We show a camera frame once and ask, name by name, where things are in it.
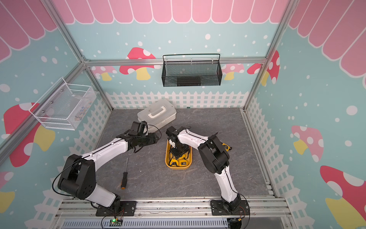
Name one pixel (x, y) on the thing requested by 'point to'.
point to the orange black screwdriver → (124, 178)
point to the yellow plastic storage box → (167, 155)
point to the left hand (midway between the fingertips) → (155, 141)
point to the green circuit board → (115, 223)
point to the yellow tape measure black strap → (174, 163)
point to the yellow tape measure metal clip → (183, 162)
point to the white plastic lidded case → (157, 114)
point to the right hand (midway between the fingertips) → (180, 154)
